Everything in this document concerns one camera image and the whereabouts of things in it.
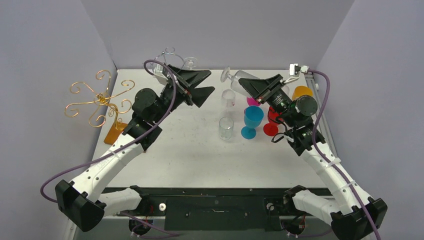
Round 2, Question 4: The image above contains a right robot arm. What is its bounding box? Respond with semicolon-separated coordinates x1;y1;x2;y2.
239;74;388;240

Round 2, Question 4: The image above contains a silver wire glass rack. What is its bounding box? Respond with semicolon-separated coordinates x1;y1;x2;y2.
146;47;187;73

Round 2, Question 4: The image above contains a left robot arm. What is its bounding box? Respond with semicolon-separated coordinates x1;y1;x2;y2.
55;65;215;232

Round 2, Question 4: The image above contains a wooden rack base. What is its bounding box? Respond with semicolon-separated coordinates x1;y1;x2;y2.
103;122;128;145

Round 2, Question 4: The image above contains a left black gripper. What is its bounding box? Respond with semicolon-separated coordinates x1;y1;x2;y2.
152;66;215;124

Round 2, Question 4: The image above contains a blue wine glass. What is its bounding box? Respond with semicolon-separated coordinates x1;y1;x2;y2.
240;105;264;140

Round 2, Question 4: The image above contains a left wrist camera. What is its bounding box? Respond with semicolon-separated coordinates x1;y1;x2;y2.
152;63;168;86

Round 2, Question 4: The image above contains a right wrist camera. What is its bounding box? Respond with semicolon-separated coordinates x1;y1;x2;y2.
282;63;310;85

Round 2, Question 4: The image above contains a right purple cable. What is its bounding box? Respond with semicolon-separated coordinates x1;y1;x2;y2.
308;68;382;240

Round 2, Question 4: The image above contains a clear patterned glass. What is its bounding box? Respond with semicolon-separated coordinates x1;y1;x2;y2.
220;67;259;98
218;116;234;141

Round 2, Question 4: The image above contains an aluminium table rail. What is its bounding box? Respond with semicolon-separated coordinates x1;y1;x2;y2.
304;72;338;157

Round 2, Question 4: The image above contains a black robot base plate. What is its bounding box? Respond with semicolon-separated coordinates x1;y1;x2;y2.
118;187;307;231

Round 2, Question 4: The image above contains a clear champagne flute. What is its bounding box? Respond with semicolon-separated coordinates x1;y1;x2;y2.
183;57;198;70

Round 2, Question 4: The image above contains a pink wine glass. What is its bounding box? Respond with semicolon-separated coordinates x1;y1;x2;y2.
246;97;261;107

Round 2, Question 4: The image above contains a gold wire glass rack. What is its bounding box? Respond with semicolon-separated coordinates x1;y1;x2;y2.
64;69;136;131

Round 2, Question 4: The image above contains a red wine glass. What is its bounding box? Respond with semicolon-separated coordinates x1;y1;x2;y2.
263;106;281;137

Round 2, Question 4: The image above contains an orange cup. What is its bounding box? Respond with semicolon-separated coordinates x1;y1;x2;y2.
291;85;314;101

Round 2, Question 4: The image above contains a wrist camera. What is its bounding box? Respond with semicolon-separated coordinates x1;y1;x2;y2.
282;63;310;85
152;63;168;86

